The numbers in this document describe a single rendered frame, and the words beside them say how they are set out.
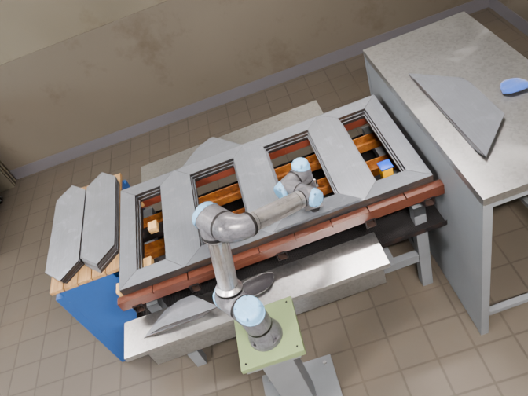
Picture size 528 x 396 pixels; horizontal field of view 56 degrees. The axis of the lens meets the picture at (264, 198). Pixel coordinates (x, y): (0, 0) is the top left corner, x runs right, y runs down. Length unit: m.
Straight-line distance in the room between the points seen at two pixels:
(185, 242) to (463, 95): 1.48
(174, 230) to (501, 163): 1.53
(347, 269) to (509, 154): 0.83
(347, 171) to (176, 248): 0.92
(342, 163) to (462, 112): 0.61
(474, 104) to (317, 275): 1.04
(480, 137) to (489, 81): 0.42
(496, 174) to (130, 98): 3.56
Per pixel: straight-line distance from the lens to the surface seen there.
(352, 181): 2.43
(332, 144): 2.66
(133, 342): 2.52
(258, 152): 2.77
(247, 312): 2.02
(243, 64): 4.77
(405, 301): 3.01
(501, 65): 2.70
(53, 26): 4.67
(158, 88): 4.83
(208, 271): 2.36
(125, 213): 2.84
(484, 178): 2.12
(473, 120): 2.34
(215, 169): 2.83
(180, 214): 2.64
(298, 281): 2.35
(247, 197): 2.53
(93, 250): 2.79
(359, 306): 3.02
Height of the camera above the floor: 2.56
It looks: 43 degrees down
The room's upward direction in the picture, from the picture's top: 23 degrees counter-clockwise
